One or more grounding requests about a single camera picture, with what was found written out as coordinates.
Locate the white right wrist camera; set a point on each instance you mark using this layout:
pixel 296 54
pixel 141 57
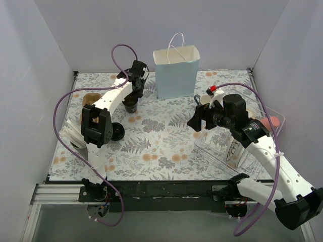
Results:
pixel 214 93

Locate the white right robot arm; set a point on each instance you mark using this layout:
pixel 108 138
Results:
pixel 292 198

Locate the blue-grey ceramic mug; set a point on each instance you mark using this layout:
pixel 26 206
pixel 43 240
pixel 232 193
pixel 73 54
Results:
pixel 205 99

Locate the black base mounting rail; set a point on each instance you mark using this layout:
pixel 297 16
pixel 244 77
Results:
pixel 159 195

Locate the dark takeout coffee cup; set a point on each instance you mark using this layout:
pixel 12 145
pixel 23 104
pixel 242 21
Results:
pixel 130 104

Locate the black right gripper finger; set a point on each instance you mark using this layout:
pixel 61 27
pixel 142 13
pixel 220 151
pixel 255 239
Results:
pixel 196 120
pixel 197 99

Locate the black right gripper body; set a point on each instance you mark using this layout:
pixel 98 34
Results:
pixel 205 115

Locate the black plastic cup lid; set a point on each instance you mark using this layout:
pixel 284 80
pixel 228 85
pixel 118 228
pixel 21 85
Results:
pixel 118 132

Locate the pink cylindrical bottle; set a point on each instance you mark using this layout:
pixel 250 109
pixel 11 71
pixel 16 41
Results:
pixel 266 122

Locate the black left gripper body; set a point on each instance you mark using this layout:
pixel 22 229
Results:
pixel 138 84

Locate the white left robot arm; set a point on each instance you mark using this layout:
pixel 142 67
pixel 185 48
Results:
pixel 97 127

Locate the brown cardboard cup carrier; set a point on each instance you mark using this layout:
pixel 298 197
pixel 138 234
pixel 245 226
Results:
pixel 89 99

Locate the yellow patterned bowl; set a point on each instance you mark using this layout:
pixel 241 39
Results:
pixel 250 114

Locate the white paper napkins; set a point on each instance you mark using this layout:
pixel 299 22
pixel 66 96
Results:
pixel 72 132

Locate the light blue paper bag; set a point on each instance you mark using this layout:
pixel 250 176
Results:
pixel 176 69

